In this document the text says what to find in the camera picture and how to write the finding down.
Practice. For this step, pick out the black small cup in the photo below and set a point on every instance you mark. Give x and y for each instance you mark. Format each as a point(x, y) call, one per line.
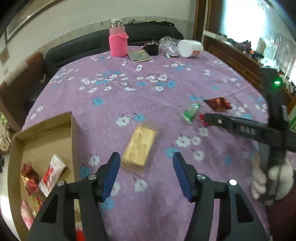
point(152, 47)

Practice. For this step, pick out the red snack pile packet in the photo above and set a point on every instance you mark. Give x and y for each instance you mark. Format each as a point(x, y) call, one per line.
point(30, 178)

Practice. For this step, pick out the pink packet in box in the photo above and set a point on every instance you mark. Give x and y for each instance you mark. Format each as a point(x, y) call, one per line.
point(26, 215)

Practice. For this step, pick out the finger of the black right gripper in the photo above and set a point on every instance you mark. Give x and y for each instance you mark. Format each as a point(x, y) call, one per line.
point(239, 126)

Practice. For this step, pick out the green clear candy packet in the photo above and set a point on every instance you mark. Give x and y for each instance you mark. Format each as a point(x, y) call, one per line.
point(190, 113)

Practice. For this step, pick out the white gloved right hand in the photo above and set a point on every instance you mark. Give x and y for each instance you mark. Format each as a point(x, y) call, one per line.
point(286, 180)

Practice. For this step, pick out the brown cardboard box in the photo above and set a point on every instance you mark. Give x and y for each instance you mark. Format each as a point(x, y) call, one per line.
point(37, 145)

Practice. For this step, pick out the wooden cabinet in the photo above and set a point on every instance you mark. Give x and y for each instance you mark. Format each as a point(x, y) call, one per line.
point(247, 35)

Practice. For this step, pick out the purple floral tablecloth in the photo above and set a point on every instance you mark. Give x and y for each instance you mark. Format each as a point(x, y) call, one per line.
point(109, 97)

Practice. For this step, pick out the brown armchair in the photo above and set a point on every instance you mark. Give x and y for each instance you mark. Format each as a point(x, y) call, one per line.
point(21, 88)

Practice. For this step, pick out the dark red foil snack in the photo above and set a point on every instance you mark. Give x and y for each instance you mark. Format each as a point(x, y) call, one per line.
point(218, 104)

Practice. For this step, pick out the black sofa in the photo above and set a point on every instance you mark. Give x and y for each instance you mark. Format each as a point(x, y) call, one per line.
point(95, 43)

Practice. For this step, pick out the pink sleeved bottle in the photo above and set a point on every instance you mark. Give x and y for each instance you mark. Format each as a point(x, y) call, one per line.
point(117, 38)

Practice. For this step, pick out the white red snack packet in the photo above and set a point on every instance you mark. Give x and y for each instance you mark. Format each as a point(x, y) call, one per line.
point(52, 175)

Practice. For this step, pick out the dark booklet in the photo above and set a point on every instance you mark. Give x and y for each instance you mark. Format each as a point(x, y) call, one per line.
point(139, 56)

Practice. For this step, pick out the floral cloth pile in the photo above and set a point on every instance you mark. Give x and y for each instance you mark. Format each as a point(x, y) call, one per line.
point(5, 134)

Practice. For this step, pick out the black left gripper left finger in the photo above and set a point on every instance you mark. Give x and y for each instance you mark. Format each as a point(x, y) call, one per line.
point(56, 219)

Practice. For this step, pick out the white plastic jar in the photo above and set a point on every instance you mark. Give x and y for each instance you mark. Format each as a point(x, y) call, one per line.
point(189, 48)

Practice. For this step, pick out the clear plastic cup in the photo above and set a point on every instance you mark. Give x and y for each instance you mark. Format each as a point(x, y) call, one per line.
point(169, 46)

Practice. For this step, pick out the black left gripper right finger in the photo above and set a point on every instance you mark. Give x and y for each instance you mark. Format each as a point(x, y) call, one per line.
point(237, 218)

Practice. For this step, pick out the red packet in box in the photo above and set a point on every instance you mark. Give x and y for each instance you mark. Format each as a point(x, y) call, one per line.
point(37, 206)

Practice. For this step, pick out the yellow cake bar packet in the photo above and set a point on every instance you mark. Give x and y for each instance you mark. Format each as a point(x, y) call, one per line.
point(138, 149)

